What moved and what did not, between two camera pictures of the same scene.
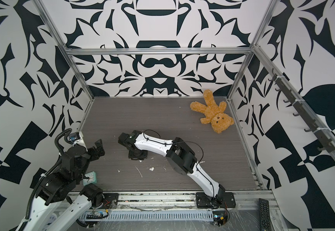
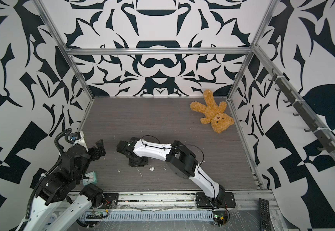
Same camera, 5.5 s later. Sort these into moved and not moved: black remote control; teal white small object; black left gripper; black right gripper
Moved: black right gripper
Not moved: teal white small object; black left gripper; black remote control
